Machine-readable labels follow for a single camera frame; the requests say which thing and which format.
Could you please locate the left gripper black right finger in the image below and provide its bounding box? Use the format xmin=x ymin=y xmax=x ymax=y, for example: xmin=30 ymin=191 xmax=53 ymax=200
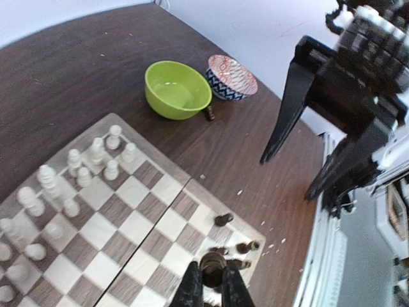
xmin=221 ymin=260 xmax=255 ymax=307

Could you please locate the lime green bowl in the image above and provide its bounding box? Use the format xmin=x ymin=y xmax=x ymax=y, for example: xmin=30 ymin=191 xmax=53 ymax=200
xmin=144 ymin=61 xmax=212 ymax=121

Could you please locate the dark pawn chess piece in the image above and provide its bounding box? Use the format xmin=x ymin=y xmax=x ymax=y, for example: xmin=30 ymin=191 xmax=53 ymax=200
xmin=199 ymin=251 xmax=227 ymax=288

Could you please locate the red patterned bowl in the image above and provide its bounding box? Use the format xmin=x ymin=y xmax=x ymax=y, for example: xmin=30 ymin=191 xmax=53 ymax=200
xmin=205 ymin=54 xmax=258 ymax=101

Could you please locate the aluminium front frame rail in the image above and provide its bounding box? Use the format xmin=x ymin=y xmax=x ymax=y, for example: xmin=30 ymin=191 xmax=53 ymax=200
xmin=292 ymin=130 xmax=409 ymax=307

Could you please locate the wooden chess board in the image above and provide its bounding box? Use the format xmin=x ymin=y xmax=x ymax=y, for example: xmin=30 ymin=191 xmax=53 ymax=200
xmin=1 ymin=113 xmax=265 ymax=306

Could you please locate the dark pawn right board edge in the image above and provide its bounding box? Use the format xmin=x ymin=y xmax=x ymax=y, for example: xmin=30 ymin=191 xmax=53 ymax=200
xmin=214 ymin=213 xmax=234 ymax=227

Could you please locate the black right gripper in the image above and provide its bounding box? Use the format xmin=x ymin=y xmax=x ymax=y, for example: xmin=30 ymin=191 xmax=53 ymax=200
xmin=260 ymin=35 xmax=408 ymax=201

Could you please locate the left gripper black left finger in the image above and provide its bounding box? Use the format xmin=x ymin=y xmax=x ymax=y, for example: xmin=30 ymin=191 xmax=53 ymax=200
xmin=171 ymin=261 xmax=203 ymax=307

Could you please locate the row of white chess pieces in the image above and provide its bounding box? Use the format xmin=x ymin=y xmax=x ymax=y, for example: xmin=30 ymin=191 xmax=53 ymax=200
xmin=0 ymin=124 xmax=138 ymax=303

